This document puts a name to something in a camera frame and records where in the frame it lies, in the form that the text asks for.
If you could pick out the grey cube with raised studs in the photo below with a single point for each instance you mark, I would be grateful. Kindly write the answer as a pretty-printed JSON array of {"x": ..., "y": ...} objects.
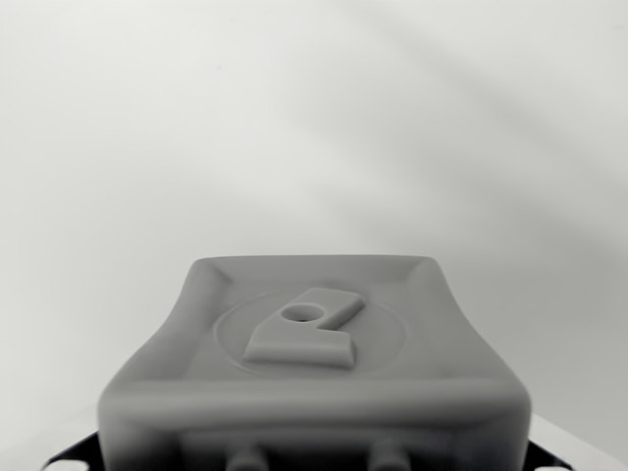
[{"x": 314, "y": 387}]

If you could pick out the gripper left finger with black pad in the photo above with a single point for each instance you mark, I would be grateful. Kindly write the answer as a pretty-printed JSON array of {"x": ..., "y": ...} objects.
[{"x": 78, "y": 454}]

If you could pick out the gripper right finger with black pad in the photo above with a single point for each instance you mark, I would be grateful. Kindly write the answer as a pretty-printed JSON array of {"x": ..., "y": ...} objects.
[{"x": 547, "y": 458}]

